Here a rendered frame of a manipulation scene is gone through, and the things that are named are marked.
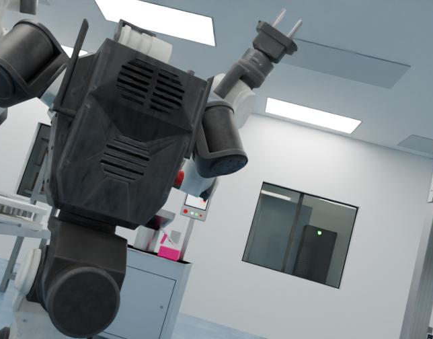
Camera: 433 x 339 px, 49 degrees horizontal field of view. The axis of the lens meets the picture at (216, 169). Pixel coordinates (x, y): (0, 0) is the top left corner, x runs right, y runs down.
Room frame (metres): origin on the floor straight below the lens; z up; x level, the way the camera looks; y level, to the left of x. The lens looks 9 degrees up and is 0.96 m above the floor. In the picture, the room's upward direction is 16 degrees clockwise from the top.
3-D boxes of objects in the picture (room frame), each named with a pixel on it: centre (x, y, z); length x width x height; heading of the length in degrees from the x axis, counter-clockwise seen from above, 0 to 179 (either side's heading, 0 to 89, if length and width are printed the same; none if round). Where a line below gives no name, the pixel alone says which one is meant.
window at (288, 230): (6.52, -1.34, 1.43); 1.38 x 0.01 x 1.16; 84
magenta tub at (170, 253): (3.90, 0.18, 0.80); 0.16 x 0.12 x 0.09; 84
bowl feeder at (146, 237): (4.17, 0.35, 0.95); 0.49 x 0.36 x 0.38; 84
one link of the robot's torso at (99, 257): (0.92, 0.20, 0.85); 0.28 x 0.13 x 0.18; 23
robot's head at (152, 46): (1.00, 0.22, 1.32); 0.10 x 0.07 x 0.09; 113
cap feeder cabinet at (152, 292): (4.11, 0.31, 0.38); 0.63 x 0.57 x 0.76; 84
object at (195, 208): (4.23, 0.09, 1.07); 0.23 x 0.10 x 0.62; 84
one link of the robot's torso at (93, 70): (0.94, 0.21, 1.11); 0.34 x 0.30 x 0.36; 113
